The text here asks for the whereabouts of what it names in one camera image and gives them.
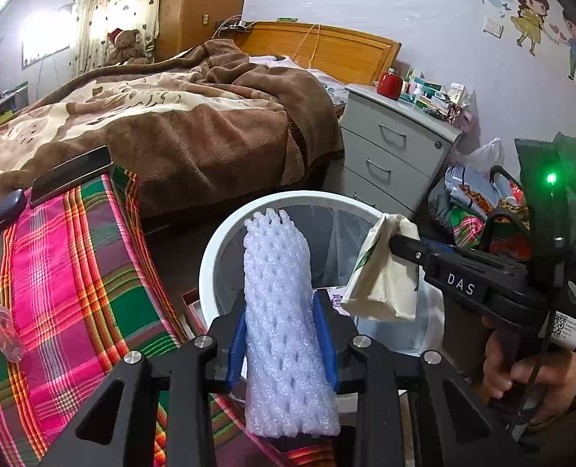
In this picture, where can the cartoon wall sticker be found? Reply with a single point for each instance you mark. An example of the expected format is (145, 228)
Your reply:
(545, 14)

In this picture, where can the white foam fruit net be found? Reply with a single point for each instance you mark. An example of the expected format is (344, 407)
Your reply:
(283, 326)

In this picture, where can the wooden bed headboard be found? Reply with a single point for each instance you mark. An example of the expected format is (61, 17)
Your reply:
(326, 48)

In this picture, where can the red jar on cabinet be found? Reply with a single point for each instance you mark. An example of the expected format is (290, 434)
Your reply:
(390, 82)

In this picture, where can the blue patterned package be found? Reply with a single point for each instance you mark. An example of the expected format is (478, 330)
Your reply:
(467, 187)

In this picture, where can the power strip with chargers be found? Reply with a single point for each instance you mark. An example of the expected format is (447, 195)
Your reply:
(234, 24)

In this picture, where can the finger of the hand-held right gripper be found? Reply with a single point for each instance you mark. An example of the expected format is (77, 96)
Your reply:
(407, 250)
(438, 249)

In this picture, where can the brown patterned blanket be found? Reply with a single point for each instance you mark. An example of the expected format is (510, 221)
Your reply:
(171, 121)

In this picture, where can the wooden wardrobe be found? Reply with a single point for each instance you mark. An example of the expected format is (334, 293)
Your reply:
(200, 5)

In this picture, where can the cluttered shelf desk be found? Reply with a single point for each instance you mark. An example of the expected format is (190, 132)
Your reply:
(1, 107)

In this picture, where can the red flat box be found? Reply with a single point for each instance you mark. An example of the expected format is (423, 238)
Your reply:
(193, 304)

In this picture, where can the white trash bin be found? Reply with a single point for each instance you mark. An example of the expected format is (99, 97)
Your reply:
(229, 262)

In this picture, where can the pink green plaid tablecloth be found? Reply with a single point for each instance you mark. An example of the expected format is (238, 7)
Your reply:
(74, 277)

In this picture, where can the pile of medicine boxes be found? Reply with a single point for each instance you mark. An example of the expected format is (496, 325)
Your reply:
(433, 95)

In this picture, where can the white plastic bag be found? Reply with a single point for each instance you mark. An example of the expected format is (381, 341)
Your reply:
(487, 153)

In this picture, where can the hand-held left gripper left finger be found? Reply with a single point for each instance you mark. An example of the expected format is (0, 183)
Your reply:
(237, 350)

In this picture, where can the brown teddy bear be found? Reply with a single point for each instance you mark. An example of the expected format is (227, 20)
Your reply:
(127, 46)

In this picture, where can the black smartphone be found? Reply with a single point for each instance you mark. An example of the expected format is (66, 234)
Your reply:
(71, 175)

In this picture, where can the white floral pillow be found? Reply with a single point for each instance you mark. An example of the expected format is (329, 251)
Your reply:
(312, 75)

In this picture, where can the white wall switch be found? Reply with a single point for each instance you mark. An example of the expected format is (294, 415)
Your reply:
(493, 27)

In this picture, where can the grey drawer nightstand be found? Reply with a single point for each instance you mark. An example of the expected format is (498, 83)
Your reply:
(394, 141)

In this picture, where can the person's right forearm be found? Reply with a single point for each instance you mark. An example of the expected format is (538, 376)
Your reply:
(570, 428)

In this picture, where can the person's right hand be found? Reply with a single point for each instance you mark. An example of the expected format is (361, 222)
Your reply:
(540, 374)

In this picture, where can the patterned curtain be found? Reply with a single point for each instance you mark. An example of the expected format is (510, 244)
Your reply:
(115, 5)

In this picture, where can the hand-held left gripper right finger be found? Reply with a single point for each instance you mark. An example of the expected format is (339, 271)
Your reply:
(326, 345)

